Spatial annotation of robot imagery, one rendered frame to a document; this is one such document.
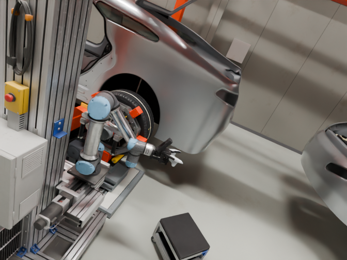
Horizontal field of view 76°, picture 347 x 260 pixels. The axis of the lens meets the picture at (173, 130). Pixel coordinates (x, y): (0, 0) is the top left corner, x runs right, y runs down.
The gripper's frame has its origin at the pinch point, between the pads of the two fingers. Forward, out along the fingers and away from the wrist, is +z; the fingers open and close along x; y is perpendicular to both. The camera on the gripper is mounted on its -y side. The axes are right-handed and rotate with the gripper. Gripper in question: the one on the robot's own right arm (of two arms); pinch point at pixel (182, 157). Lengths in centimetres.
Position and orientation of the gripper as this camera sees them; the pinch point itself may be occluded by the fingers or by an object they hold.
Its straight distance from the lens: 143.2
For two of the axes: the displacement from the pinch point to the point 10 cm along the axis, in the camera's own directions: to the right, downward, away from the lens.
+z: 9.4, 3.1, 1.5
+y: -3.4, 8.9, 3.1
